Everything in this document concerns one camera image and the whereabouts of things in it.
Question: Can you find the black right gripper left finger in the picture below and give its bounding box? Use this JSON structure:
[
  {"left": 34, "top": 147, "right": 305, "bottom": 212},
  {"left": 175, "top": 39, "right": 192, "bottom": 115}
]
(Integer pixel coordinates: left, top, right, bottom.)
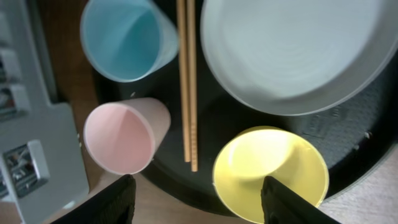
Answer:
[{"left": 53, "top": 175, "right": 136, "bottom": 224}]

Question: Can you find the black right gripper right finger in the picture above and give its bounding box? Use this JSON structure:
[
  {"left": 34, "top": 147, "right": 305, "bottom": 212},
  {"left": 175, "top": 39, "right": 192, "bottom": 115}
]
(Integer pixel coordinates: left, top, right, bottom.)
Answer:
[{"left": 261, "top": 176, "right": 340, "bottom": 224}]

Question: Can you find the yellow plastic bowl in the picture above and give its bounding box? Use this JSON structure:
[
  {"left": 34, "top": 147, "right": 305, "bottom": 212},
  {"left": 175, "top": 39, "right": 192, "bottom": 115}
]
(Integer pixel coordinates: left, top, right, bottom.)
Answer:
[{"left": 213, "top": 126, "right": 330, "bottom": 223}]

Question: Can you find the pink plastic cup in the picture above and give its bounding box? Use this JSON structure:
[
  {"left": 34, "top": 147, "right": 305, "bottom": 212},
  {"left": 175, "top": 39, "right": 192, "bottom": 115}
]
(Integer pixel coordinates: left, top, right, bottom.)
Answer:
[{"left": 83, "top": 98, "right": 171, "bottom": 175}]

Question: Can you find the light blue plastic cup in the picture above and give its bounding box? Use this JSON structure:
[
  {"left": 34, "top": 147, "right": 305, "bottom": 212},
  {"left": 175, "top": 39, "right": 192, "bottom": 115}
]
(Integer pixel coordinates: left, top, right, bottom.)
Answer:
[{"left": 80, "top": 0, "right": 179, "bottom": 83}]

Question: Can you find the grey plastic dishwasher rack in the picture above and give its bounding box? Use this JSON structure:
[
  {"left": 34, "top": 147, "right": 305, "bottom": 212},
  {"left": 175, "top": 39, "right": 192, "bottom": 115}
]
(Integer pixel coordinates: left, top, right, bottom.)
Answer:
[{"left": 1, "top": 1, "right": 89, "bottom": 223}]

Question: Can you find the round black tray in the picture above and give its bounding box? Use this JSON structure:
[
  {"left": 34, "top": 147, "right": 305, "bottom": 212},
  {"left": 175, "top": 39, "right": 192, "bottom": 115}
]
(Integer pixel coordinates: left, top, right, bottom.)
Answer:
[{"left": 93, "top": 1, "right": 397, "bottom": 216}]

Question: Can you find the grey round plate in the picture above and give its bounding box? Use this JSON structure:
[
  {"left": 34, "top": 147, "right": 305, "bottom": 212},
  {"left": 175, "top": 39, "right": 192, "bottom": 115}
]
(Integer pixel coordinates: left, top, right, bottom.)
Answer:
[{"left": 200, "top": 0, "right": 397, "bottom": 116}]

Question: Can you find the left wooden chopstick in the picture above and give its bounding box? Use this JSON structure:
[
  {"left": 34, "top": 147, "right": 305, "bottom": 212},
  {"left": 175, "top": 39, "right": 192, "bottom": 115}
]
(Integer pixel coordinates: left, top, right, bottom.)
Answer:
[{"left": 177, "top": 0, "right": 191, "bottom": 162}]

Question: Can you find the wooden chopstick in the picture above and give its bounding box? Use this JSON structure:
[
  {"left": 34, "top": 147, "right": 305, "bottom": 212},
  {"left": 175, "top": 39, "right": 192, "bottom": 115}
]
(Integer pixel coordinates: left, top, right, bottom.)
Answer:
[
  {"left": 177, "top": 0, "right": 191, "bottom": 162},
  {"left": 187, "top": 0, "right": 198, "bottom": 172}
]

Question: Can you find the right wooden chopstick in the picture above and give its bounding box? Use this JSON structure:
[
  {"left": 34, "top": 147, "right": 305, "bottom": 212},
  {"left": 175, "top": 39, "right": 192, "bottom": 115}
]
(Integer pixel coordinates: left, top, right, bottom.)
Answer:
[{"left": 187, "top": 0, "right": 198, "bottom": 172}]

